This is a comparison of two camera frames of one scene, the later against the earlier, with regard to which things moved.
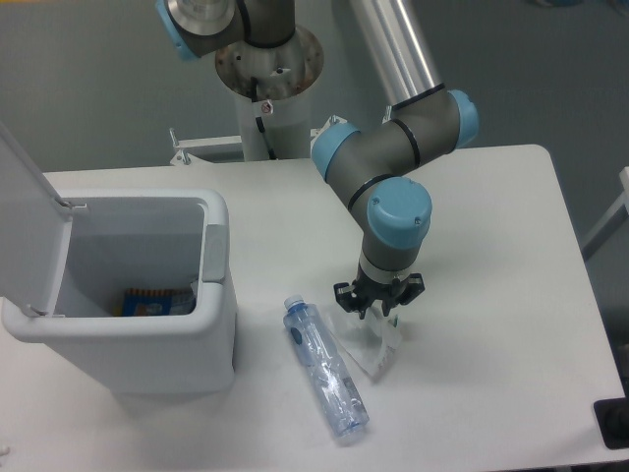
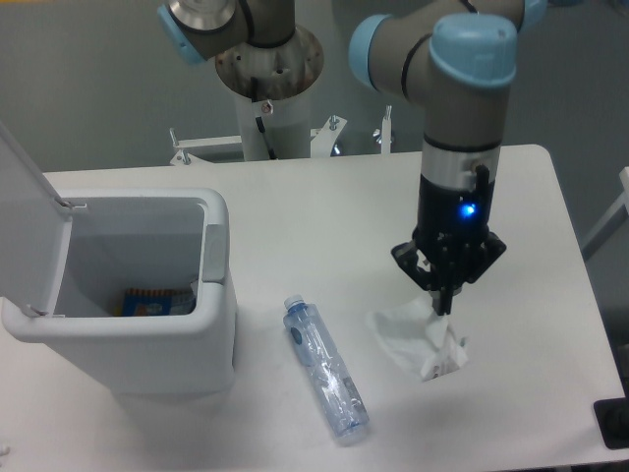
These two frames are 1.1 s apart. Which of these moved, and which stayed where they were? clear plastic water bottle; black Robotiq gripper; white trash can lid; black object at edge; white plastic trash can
Moved: black Robotiq gripper
Stayed: white plastic trash can; black object at edge; clear plastic water bottle; white trash can lid
